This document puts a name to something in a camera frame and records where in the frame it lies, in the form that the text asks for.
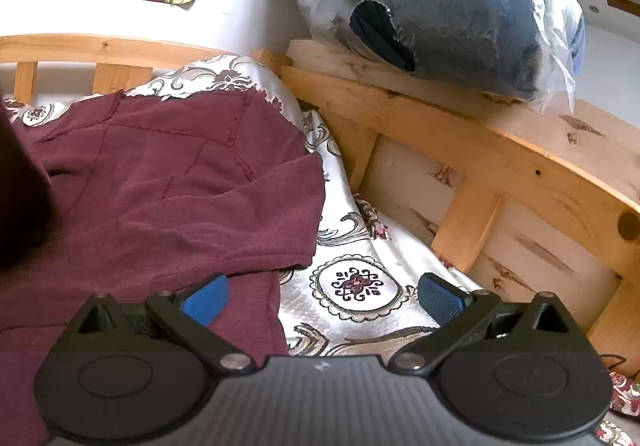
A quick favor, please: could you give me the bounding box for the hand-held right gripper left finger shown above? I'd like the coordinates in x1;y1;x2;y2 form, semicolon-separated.
69;273;257;375

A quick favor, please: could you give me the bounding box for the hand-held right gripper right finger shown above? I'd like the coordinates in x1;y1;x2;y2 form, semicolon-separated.
389;272;582;375

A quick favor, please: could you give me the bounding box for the maroon shirt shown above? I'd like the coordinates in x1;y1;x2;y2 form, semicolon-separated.
0;89;328;446

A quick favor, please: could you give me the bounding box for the plastic bag of dark clothes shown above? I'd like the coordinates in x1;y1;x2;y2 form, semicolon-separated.
285;0;587;116

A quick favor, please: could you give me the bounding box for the white floral bedspread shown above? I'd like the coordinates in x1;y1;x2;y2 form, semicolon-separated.
0;54;640;446

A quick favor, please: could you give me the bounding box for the dark cloth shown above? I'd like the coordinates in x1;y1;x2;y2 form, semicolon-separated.
0;99;67;275

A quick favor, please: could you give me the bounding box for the wooden bed frame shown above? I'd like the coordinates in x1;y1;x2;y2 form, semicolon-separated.
0;34;640;363

